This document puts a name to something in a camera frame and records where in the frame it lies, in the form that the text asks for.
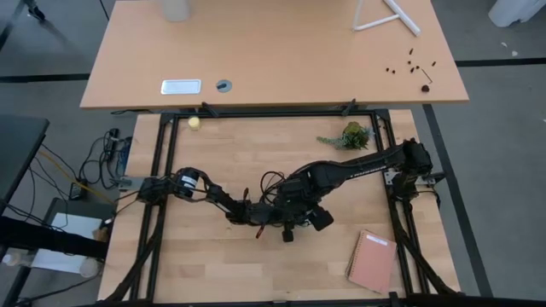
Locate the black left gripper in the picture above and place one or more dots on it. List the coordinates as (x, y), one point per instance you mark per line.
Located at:
(264, 215)

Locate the silver rectangular desk plate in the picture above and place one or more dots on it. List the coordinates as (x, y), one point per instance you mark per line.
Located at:
(181, 87)

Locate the black clamp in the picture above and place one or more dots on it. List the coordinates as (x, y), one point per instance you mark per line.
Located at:
(209, 109)
(349, 107)

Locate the black power adapter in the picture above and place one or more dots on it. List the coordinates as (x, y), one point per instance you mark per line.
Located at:
(77, 190)

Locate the tan wooden desk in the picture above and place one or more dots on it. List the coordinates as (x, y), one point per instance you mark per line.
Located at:
(277, 51)

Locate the clear plastic bottle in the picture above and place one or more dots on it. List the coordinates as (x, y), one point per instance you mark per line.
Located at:
(15, 258)

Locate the potted green succulent plant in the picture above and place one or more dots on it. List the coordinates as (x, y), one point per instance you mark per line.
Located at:
(352, 136)

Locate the white sheet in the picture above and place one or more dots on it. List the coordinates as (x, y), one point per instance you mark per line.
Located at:
(72, 224)

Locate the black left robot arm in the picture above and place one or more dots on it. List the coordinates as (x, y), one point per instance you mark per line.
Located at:
(187, 183)

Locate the white tripod stand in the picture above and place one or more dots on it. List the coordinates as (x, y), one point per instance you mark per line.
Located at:
(403, 19)

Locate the small dark knob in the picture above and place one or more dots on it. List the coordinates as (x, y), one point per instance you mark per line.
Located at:
(425, 88)

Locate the black beam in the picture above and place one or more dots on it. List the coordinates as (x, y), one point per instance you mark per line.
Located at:
(42, 239)

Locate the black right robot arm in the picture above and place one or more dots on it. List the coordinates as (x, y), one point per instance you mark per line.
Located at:
(362, 167)

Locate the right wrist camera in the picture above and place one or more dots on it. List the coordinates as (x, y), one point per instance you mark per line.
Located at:
(321, 218)

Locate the black Allen key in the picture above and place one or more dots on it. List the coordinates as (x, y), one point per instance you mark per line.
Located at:
(427, 77)

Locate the round grey desk grommet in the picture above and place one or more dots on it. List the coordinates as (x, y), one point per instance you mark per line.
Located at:
(224, 86)

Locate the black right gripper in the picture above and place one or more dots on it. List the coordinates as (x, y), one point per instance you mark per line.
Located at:
(296, 194)

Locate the white cylindrical container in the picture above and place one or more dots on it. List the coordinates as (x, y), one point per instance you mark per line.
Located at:
(175, 10)

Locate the pink spiral notebook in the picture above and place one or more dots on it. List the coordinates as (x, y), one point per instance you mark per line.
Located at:
(373, 262)

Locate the white bag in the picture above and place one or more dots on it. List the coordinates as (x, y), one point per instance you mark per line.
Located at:
(516, 10)

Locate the black side desk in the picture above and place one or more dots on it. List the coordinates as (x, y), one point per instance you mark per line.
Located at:
(19, 149)

